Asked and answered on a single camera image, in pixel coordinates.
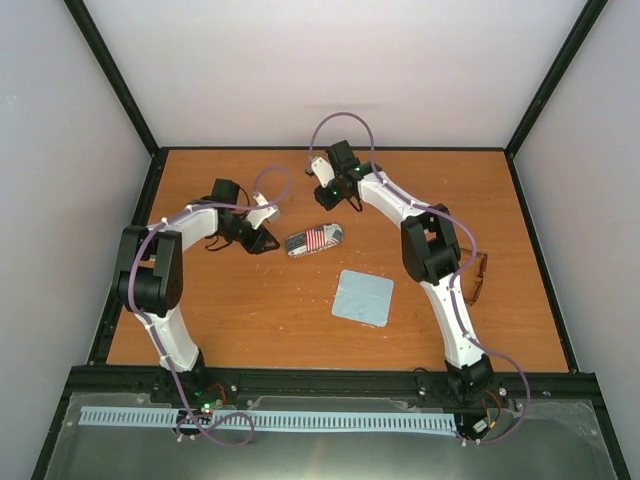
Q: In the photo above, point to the brown tinted sunglasses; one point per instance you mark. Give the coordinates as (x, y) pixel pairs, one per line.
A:
(472, 279)

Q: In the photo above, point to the flag print glasses case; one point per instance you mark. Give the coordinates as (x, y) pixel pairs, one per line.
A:
(314, 240)

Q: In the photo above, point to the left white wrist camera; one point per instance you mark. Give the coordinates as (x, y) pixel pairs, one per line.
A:
(264, 212)

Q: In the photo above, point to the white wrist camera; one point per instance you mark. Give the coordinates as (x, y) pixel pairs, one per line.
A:
(264, 212)
(322, 170)

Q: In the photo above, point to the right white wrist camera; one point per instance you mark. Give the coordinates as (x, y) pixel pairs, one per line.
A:
(322, 170)

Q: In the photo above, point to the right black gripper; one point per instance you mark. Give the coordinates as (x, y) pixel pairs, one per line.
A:
(325, 201)

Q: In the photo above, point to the light blue slotted cable duct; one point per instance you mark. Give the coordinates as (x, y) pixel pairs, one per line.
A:
(278, 421)

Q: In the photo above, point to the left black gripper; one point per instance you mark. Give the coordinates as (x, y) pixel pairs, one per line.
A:
(254, 246)

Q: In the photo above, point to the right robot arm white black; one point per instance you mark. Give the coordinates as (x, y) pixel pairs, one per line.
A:
(430, 255)

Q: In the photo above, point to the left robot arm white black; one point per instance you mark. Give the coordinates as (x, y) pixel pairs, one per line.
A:
(149, 281)

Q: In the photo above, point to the light blue cleaning cloth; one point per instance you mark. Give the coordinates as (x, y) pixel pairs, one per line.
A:
(363, 298)

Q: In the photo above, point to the black mounting rail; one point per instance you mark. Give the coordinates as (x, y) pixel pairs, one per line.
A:
(237, 386)

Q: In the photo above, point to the black aluminium frame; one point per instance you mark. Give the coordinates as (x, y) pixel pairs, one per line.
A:
(582, 26)

